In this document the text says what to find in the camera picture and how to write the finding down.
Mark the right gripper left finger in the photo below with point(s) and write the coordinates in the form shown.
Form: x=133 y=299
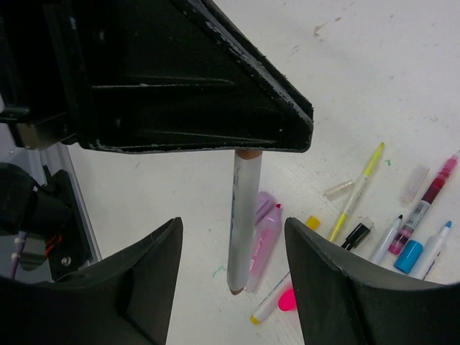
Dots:
x=126 y=298

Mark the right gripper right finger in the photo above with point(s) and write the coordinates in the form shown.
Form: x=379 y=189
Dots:
x=344 y=299

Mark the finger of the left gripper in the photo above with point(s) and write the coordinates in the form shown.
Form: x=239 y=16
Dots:
x=163 y=76

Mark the pink highlighter cap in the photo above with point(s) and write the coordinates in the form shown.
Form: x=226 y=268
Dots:
x=287 y=301

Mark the black cap white pen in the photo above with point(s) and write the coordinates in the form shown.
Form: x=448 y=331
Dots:
x=385 y=242

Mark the white yellow marker pen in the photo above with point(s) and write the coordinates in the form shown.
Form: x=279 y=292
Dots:
x=270 y=302

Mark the blue pen cap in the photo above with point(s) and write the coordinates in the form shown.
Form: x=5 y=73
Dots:
x=408 y=257

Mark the thin yellow pen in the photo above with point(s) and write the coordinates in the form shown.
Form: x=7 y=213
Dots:
x=355 y=194

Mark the lilac highlighter body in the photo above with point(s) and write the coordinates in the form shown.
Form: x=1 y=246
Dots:
x=267 y=233

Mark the clear yellow pen cap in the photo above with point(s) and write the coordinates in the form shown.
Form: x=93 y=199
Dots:
x=339 y=190

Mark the white blue marker pen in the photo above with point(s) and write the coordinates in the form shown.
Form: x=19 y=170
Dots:
x=437 y=243

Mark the lilac highlighter cap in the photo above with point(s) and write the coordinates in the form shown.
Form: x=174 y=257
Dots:
x=266 y=202

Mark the white brown marker pen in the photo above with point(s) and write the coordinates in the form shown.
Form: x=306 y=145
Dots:
x=245 y=188

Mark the clear pink pen cap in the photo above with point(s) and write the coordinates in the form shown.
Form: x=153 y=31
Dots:
x=412 y=184

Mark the thin pink pencil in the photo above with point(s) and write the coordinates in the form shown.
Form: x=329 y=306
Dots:
x=423 y=205

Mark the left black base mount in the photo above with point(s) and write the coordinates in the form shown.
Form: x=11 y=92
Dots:
x=67 y=249

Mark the aluminium rail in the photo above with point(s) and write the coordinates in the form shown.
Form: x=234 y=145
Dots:
x=57 y=157

